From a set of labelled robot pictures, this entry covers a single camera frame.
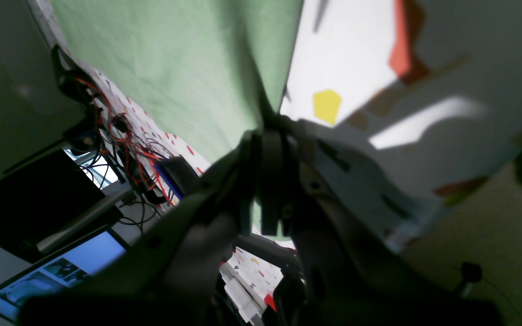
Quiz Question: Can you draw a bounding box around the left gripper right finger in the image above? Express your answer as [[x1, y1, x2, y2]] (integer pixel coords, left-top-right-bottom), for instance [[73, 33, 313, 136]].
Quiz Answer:
[[284, 120, 502, 326]]

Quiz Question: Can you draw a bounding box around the computer monitor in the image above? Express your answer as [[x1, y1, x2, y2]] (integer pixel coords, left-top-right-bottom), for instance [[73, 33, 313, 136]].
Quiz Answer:
[[0, 227, 129, 322]]

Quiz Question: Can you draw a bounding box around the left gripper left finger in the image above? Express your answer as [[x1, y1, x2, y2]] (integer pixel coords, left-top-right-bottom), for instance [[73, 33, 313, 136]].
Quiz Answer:
[[21, 131, 254, 326]]

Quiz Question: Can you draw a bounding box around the red and black wire bundle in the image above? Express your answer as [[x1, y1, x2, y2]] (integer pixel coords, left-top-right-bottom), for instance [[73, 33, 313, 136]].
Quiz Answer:
[[50, 45, 184, 227]]

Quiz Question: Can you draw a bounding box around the light green T-shirt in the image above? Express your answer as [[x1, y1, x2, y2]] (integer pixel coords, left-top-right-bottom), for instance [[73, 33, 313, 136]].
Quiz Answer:
[[50, 0, 303, 173]]

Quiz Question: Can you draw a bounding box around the blue electronic module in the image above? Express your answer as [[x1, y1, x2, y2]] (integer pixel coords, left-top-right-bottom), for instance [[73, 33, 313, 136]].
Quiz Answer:
[[155, 156, 199, 200]]

